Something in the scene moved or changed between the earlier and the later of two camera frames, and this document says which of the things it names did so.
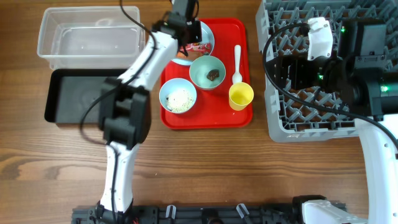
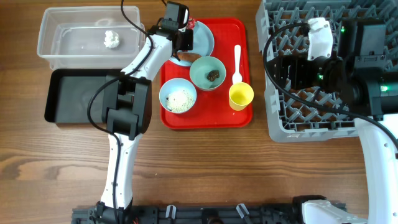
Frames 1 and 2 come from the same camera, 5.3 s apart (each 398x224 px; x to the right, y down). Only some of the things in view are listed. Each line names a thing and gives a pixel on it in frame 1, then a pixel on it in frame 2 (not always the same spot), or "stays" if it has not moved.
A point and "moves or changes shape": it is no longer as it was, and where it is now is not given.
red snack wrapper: (205, 47) moves or changes shape
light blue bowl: (177, 95) stays
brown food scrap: (212, 74) stays
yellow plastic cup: (240, 94) stays
